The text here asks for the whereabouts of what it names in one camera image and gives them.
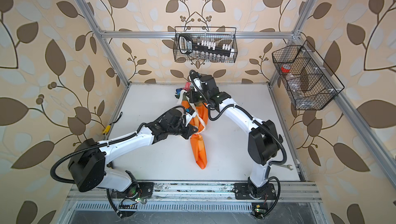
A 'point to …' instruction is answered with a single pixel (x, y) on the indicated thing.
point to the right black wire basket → (309, 83)
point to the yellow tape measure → (108, 128)
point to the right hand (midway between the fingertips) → (187, 94)
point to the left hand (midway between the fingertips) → (199, 129)
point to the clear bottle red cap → (294, 85)
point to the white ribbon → (180, 101)
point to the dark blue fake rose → (178, 92)
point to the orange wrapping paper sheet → (198, 140)
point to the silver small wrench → (287, 166)
